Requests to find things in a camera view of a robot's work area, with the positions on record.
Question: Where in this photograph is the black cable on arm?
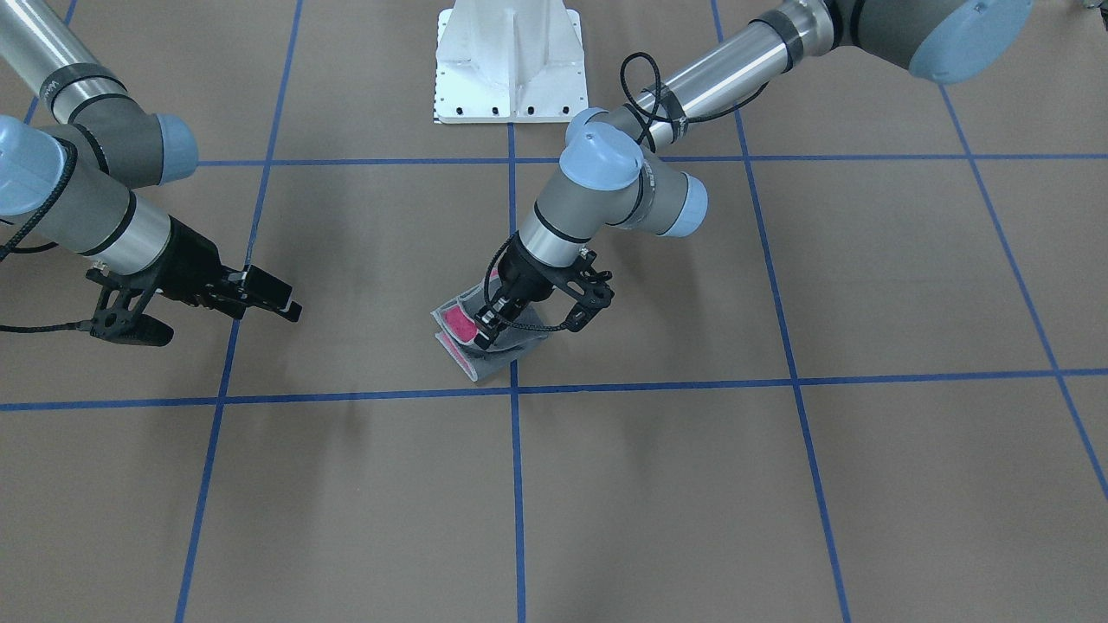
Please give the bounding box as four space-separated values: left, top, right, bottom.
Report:
0 137 96 337
480 52 771 338

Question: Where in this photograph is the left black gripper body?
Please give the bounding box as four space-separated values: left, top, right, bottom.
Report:
493 238 564 324

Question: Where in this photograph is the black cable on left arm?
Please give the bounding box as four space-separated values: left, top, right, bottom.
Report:
480 52 771 338

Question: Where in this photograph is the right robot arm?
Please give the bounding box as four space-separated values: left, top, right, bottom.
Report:
1 1 302 344

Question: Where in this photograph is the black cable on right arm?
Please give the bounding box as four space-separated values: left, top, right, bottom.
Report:
0 137 96 337

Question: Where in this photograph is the pink towel with grey back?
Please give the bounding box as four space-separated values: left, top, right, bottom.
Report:
430 268 555 384

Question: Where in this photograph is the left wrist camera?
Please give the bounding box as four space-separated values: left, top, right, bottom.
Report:
562 247 615 331

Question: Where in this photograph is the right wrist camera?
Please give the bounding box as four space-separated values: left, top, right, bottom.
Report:
80 267 174 347

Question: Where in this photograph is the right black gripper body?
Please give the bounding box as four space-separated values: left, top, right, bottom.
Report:
146 217 236 308

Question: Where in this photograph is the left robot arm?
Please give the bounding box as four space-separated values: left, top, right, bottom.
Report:
456 1 1032 350

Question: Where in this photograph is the white mounting plate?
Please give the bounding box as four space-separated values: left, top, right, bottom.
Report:
433 1 589 124

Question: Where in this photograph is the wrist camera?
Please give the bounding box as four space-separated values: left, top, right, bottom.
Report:
562 247 615 331
80 267 174 347

